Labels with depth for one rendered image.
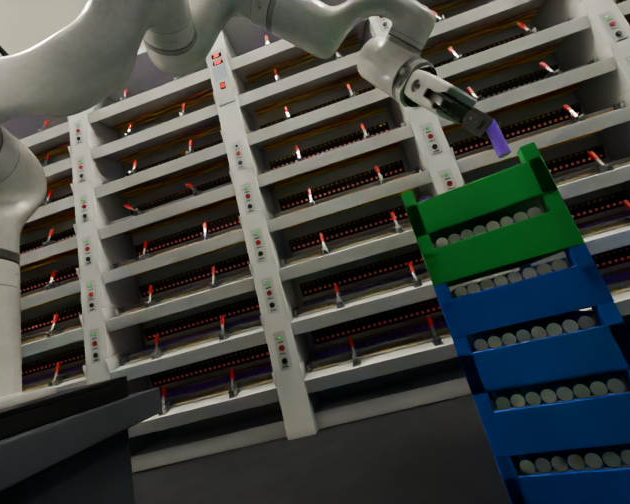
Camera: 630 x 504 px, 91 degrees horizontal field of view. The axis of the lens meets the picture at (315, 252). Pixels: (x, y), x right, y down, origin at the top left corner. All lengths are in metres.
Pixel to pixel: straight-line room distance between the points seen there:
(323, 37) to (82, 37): 0.41
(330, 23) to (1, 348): 0.73
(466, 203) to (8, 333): 0.65
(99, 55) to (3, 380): 0.48
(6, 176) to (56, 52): 0.20
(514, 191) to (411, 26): 0.37
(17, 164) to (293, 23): 0.53
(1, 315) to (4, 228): 0.12
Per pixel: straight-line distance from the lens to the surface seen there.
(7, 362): 0.56
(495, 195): 0.54
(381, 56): 0.74
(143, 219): 1.43
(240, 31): 1.81
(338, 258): 1.07
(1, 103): 0.61
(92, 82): 0.66
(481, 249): 0.52
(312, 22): 0.74
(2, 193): 0.67
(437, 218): 0.52
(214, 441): 1.28
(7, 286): 0.57
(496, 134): 0.60
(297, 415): 1.11
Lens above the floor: 0.30
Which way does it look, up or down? 14 degrees up
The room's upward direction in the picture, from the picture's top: 15 degrees counter-clockwise
